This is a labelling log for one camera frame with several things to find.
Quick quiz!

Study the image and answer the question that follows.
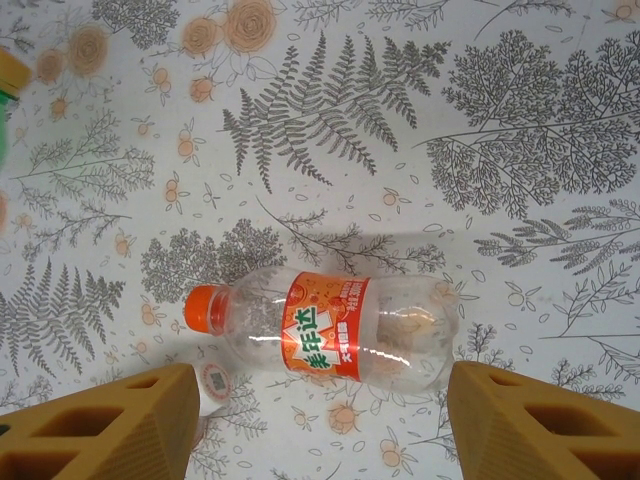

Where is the green bottle yellow cap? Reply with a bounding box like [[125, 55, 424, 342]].
[[0, 89, 16, 171]]

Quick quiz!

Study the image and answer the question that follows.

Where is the floral table cloth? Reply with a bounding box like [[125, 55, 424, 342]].
[[0, 0, 640, 480]]

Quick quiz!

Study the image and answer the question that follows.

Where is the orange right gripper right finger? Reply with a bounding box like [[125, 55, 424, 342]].
[[447, 362, 640, 480]]

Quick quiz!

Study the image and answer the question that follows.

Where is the clear bottle orange label orange cap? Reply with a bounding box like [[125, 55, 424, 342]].
[[182, 264, 462, 396]]

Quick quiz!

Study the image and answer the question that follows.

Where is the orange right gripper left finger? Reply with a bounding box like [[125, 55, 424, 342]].
[[0, 362, 204, 480]]

